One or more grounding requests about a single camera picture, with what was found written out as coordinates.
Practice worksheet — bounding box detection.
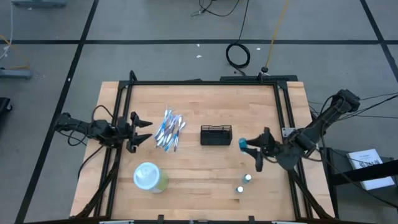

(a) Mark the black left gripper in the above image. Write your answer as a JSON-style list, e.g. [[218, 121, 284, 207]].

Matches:
[[115, 111, 154, 154]]

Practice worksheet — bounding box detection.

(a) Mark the black flat bar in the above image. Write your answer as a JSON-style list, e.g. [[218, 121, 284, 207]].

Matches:
[[220, 74, 299, 83]]

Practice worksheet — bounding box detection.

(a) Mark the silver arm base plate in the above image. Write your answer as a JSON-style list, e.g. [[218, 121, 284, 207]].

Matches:
[[281, 126, 296, 138]]

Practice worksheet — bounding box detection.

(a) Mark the grey table foot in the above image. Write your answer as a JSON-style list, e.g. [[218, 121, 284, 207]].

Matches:
[[11, 0, 67, 8], [0, 68, 34, 80]]

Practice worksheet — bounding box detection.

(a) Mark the orange floor cable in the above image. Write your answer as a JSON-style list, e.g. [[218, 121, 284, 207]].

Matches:
[[0, 33, 31, 70]]

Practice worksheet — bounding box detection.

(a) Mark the white floor cable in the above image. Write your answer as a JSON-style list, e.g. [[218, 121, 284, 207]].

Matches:
[[0, 2, 15, 62]]

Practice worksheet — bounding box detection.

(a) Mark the loose black floor cable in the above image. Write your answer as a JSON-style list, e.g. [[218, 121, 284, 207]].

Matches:
[[190, 0, 241, 18]]

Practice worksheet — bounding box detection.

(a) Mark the black side cart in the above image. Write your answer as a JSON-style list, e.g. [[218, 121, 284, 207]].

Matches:
[[319, 146, 398, 220]]

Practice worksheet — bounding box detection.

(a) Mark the thin black cable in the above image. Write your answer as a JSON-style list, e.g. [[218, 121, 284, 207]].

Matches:
[[320, 146, 398, 209], [341, 114, 398, 119], [307, 92, 398, 106], [341, 94, 398, 121]]

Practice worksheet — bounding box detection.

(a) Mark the yellow hanging cable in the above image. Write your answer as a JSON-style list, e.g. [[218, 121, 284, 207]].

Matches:
[[264, 0, 290, 71]]

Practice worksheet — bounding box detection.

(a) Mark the coiled black cable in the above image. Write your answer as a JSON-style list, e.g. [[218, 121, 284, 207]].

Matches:
[[225, 0, 251, 77]]

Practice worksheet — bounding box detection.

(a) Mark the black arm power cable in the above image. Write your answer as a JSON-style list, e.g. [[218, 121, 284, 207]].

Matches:
[[76, 144, 106, 181]]

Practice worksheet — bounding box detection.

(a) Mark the black wire basket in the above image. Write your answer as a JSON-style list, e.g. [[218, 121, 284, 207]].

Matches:
[[200, 124, 233, 146]]

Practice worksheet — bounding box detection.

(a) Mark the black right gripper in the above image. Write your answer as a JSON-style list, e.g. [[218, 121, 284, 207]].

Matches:
[[246, 126, 289, 173]]

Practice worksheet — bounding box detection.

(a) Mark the white printed booklet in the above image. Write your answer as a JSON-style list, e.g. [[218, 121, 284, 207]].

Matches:
[[346, 148, 396, 192]]

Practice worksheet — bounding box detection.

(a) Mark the green wipes canister white lid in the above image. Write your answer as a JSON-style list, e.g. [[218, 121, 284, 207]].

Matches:
[[132, 161, 169, 194]]

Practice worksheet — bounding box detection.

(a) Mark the black floor object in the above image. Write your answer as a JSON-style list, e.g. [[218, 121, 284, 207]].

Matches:
[[0, 96, 13, 115]]

